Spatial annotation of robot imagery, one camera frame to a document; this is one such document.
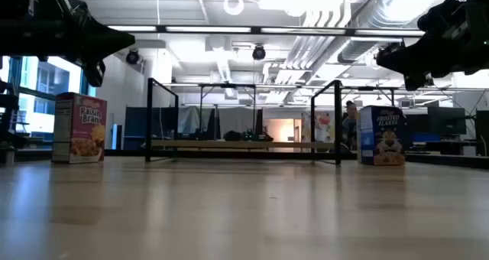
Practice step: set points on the black office desk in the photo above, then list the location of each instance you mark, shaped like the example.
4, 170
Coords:
439, 147

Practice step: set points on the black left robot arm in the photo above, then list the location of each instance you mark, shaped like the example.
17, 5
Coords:
13, 23

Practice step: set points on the black aluminium rig frame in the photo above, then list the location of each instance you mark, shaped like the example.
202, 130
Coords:
122, 152

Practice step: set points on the black metal background frame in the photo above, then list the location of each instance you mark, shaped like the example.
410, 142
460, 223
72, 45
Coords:
366, 88
227, 85

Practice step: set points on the black overhead crossbar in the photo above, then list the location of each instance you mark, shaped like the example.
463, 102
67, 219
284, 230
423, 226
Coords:
255, 30

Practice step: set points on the blue partition screen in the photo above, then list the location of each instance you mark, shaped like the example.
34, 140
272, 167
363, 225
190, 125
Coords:
135, 128

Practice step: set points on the grey cylindrical post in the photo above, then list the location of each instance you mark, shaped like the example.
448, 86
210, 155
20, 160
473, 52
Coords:
8, 155

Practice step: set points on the silver ventilation duct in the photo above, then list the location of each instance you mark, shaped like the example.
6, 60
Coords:
382, 15

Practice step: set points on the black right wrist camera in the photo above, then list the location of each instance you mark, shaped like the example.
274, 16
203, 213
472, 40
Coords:
439, 15

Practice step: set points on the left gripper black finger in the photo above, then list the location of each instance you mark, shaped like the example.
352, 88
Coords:
103, 40

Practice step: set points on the large office window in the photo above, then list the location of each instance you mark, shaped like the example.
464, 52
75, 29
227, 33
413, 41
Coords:
53, 80

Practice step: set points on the person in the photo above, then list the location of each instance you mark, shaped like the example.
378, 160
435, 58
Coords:
350, 118

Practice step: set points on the white printed banner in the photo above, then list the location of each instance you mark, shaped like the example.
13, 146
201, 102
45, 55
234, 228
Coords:
324, 126

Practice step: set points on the black computer monitor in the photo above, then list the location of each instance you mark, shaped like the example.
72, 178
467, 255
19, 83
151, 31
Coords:
447, 120
483, 130

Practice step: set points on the blue Frosted Flakes cereal box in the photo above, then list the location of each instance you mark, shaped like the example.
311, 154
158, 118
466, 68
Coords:
386, 137

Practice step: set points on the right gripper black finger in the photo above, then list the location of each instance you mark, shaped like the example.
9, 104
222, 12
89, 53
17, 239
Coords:
409, 55

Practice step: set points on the grey curtain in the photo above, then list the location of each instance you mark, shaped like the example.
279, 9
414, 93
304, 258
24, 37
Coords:
237, 120

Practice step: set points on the pink Raisin Bran cereal box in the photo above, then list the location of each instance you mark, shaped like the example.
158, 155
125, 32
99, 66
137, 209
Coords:
86, 130

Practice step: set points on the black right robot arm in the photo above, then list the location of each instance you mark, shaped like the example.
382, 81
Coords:
479, 23

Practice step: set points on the black ceiling dome fixture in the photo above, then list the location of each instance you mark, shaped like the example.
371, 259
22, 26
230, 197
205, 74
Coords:
258, 52
132, 56

